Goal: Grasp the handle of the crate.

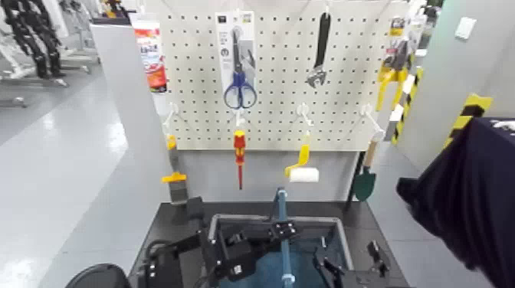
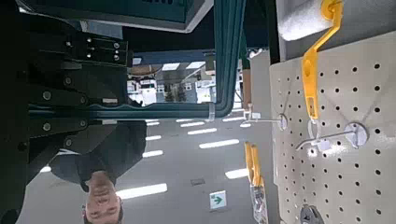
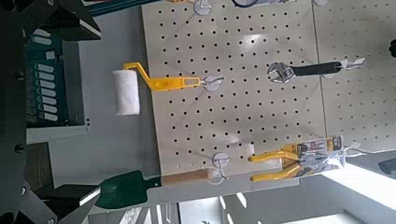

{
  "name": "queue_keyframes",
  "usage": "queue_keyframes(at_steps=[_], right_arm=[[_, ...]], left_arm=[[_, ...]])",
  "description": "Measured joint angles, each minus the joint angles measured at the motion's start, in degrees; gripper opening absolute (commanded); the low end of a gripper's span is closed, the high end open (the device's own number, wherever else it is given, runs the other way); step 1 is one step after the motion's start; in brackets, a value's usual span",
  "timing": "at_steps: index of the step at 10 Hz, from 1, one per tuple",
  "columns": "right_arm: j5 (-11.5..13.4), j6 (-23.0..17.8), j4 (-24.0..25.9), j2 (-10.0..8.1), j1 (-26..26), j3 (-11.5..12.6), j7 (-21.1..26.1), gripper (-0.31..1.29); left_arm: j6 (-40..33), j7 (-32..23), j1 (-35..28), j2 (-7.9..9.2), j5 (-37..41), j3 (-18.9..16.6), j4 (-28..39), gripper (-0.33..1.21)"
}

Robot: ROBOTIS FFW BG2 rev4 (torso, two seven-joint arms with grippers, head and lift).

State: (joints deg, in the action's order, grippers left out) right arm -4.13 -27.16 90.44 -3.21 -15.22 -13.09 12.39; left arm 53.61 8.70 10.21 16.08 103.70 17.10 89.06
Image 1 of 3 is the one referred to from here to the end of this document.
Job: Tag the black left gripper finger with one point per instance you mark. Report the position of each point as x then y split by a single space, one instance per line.
245 261
273 233

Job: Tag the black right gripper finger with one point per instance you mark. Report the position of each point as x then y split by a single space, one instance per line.
379 259
330 273

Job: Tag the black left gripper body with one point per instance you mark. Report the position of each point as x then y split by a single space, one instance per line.
181 267

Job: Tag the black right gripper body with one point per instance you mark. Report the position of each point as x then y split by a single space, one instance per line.
364 281

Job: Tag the black pegboard stand leg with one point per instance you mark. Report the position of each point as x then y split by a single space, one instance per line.
354 181

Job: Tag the yellow grey scraper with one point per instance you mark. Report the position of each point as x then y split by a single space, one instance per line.
175 177

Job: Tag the red yellow screwdriver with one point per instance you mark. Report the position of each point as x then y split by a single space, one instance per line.
240 148

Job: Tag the person in dark navy clothes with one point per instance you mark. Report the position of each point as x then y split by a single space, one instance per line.
474 193

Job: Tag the white pegboard hook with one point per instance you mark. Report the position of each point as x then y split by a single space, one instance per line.
171 114
303 112
240 120
372 120

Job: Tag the yellow black striped corner guard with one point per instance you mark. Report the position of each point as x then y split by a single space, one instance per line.
468 112

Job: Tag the white pegboard panel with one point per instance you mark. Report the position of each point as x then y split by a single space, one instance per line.
273 60

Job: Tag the blue scissors on package card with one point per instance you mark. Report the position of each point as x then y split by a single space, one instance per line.
237 44

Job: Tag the black adjustable wrench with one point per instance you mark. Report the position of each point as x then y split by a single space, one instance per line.
322 40

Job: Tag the yellow pliers in package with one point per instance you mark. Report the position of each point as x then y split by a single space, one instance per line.
396 60

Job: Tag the red white glue tube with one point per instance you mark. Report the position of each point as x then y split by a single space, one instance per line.
153 60

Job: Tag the black humanoid robot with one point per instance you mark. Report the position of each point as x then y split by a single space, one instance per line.
30 36

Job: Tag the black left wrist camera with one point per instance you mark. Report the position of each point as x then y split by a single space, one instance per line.
196 208

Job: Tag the yellow black white striped post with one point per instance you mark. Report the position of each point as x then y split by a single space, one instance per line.
407 100

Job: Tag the white wall switch plate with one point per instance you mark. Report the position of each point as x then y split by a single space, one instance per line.
465 28

